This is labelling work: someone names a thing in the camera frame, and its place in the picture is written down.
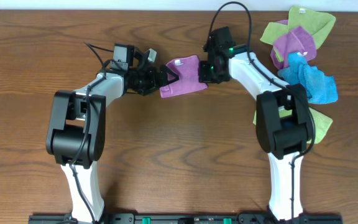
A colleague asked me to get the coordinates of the large purple microfiber cloth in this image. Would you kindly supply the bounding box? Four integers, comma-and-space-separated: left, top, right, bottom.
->
160, 55, 208, 98

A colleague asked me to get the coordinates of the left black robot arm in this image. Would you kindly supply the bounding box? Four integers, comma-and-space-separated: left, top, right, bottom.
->
41, 44, 180, 223

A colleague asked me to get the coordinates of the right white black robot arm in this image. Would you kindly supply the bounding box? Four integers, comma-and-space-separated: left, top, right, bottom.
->
199, 27, 315, 223

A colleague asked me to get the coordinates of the small purple cloth in pile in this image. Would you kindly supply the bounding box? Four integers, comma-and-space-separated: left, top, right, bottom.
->
270, 26, 317, 70

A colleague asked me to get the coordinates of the blue microfiber cloth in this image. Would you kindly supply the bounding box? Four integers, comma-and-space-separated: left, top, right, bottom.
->
278, 52, 338, 105

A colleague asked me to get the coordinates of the green cloth at top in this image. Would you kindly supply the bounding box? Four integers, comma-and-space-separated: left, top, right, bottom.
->
260, 6, 336, 50

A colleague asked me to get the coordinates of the green cloth lower pile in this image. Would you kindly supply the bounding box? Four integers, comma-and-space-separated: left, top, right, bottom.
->
253, 108, 333, 144

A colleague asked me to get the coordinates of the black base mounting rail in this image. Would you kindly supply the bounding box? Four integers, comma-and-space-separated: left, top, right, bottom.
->
27, 212, 343, 224

